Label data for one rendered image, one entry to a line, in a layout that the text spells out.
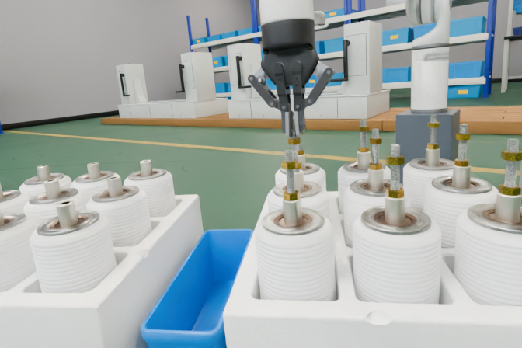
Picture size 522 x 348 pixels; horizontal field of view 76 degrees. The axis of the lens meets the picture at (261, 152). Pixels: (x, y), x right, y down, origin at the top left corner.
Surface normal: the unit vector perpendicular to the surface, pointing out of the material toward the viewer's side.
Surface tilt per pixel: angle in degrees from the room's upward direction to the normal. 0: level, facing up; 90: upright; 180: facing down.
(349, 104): 90
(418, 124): 90
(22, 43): 90
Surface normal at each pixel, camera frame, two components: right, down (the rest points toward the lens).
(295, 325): -0.14, 0.22
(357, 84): -0.61, 0.21
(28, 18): 0.79, 0.07
